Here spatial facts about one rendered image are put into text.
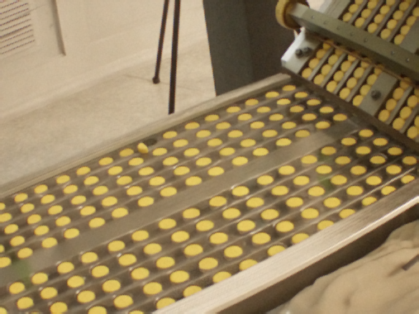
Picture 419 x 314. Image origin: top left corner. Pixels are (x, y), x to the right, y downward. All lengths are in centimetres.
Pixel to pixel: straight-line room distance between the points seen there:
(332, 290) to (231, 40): 98
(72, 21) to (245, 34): 174
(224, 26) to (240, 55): 6
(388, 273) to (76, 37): 267
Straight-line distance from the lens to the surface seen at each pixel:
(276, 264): 42
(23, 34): 294
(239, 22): 128
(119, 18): 309
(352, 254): 45
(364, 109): 57
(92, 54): 304
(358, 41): 57
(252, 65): 130
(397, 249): 40
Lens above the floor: 123
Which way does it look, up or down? 32 degrees down
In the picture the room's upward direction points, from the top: 8 degrees counter-clockwise
